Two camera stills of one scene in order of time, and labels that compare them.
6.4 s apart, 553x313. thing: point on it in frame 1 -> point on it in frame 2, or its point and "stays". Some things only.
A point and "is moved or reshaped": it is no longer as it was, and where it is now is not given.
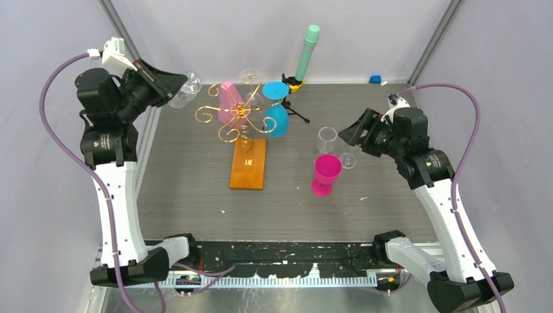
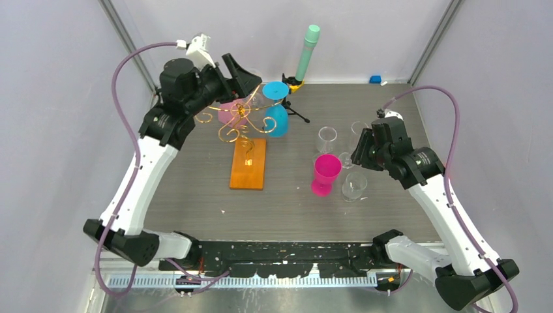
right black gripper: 370,120 -> 360,154
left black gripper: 164,85 -> 246,81
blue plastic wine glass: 278,91 stays
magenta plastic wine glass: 327,169 stays
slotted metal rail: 272,282 stays
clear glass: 188,92 is moved or reshaped
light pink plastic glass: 231,109 stays
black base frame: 282,259 stays
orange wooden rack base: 248,165 stays
